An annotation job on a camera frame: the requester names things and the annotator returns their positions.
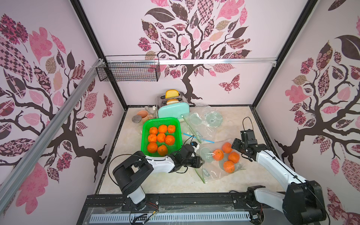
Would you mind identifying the pink ceramic mug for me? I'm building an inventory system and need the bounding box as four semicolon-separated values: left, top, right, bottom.
137;110;154;123

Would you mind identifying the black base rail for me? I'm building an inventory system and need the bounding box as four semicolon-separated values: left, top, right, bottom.
79;191;270;221

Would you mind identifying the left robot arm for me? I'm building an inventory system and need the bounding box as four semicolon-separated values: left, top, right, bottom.
110;142;204;205

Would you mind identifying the yellow toast slice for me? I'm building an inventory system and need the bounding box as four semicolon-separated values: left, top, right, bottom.
165;90;180;98

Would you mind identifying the green plastic basket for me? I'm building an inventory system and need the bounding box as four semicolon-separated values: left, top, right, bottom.
141;117;183;157

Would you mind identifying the clear green-strip bag of oranges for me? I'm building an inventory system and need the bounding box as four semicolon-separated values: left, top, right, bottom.
195;138;245;183

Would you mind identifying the mint green toaster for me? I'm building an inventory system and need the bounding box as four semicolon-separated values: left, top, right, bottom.
156;92;190;121

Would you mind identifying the aluminium rail bar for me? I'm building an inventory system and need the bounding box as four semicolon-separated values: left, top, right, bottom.
1;59;104;212

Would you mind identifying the orange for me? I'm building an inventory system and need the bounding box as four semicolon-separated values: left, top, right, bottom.
148;134;157;143
157;133;166;143
157;145;168;157
149;127;158;136
147;142;158;153
158;125;167;134
167;125;176;134
165;135;176;146

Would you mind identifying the white slotted cable duct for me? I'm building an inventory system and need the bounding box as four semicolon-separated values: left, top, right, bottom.
88;211;251;225

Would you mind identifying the black wire wall basket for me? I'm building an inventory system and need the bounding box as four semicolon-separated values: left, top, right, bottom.
96;53;160;82

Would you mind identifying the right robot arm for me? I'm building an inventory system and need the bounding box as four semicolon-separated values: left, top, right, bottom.
232;129;329;225

